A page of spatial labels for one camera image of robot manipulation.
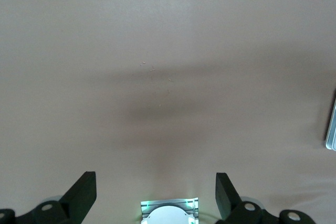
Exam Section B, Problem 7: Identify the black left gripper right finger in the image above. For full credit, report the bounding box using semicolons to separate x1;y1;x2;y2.
215;173;316;224

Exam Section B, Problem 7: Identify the silver digital kitchen scale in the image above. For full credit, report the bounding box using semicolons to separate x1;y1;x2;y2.
324;100;336;152

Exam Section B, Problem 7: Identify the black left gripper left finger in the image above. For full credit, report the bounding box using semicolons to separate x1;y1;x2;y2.
0;171;97;224

